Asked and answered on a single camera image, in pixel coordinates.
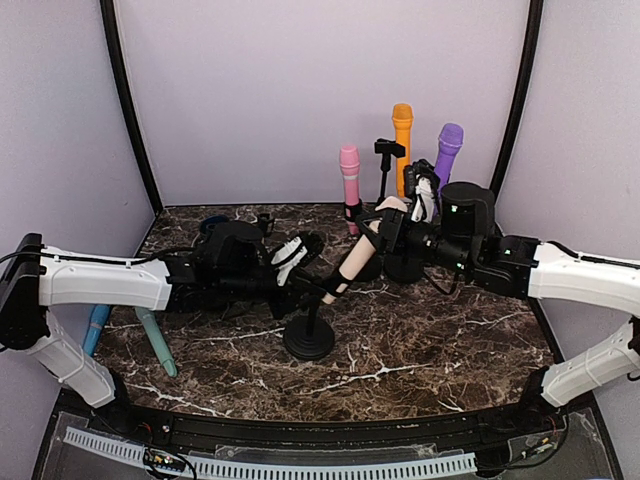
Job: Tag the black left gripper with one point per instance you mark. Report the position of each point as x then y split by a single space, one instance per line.
290 303

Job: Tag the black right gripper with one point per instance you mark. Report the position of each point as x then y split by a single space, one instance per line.
393 226

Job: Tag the beige microphone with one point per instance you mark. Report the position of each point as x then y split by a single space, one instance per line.
343 275

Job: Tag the black stand of beige microphone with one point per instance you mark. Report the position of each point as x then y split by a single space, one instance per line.
306 335

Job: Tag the black stand of blue microphone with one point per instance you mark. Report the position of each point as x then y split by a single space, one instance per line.
265 223

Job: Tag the green microphone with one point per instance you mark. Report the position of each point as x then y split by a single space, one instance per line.
161 349

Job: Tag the blue microphone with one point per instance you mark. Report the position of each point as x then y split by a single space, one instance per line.
98 318

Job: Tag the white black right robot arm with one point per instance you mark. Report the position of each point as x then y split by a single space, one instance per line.
465 241

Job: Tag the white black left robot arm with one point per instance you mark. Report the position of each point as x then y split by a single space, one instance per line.
230 264

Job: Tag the black stand of pink microphone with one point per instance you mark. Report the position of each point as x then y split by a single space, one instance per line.
373 268

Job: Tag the black stand of purple microphone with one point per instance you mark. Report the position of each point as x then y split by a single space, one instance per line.
402 268

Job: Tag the pink microphone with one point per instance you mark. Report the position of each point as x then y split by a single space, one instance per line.
349 162

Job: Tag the black stand of orange microphone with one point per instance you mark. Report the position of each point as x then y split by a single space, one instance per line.
388 150

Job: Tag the purple microphone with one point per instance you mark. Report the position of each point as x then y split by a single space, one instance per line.
450 141

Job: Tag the dark blue mug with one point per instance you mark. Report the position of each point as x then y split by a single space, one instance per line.
211 222

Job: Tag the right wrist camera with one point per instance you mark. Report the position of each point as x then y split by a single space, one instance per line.
411 176

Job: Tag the black front rail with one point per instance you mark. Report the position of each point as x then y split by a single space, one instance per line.
483 430

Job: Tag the black right corner post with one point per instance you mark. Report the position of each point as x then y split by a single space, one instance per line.
526 64

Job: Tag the black corner post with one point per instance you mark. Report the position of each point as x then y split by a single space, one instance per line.
526 64
126 101

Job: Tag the black left corner post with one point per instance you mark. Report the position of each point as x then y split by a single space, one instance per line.
126 101

